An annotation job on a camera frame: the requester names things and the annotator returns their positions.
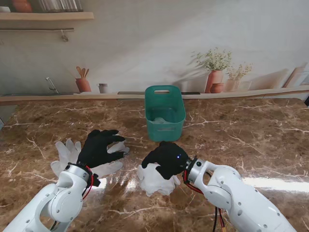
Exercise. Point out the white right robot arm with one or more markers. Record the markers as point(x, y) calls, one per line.
point(241, 193)

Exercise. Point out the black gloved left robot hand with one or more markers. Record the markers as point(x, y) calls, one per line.
point(94, 149)

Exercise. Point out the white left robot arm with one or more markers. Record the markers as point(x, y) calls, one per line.
point(55, 200)

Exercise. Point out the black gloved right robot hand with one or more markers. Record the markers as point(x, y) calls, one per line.
point(169, 159)

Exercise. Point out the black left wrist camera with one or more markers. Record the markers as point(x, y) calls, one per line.
point(96, 181)

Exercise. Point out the green plastic basket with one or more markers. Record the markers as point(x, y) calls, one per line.
point(166, 135)

